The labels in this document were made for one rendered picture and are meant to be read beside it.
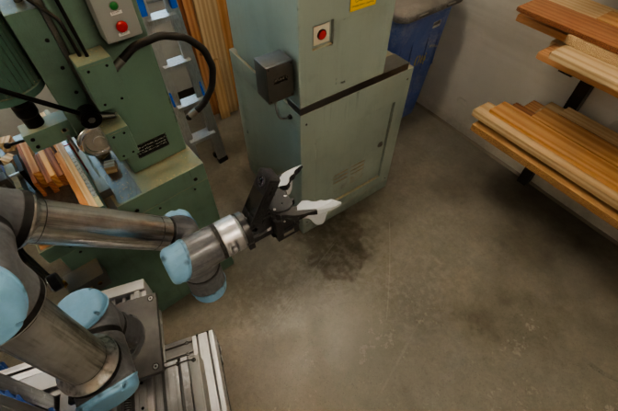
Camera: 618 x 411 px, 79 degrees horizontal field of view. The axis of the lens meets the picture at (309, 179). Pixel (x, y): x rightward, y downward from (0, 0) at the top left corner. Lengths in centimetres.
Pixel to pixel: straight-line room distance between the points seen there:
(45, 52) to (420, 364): 186
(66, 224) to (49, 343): 18
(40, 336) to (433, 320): 171
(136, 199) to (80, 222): 73
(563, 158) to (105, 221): 188
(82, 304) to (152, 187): 60
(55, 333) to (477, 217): 219
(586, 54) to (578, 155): 49
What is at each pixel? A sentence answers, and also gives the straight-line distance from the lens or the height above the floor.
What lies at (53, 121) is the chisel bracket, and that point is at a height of 107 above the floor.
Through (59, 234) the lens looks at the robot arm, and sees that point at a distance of 75.
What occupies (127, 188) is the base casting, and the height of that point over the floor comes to 80.
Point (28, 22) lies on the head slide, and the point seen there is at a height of 139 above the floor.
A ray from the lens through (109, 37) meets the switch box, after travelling 121.
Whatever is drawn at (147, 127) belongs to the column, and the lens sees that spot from 145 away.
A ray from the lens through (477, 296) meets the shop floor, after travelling 220.
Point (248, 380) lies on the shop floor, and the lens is 191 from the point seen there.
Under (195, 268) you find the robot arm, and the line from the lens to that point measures 73.
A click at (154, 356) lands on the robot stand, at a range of 114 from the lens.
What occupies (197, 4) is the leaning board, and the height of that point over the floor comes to 84.
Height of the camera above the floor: 185
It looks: 49 degrees down
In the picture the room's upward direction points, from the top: straight up
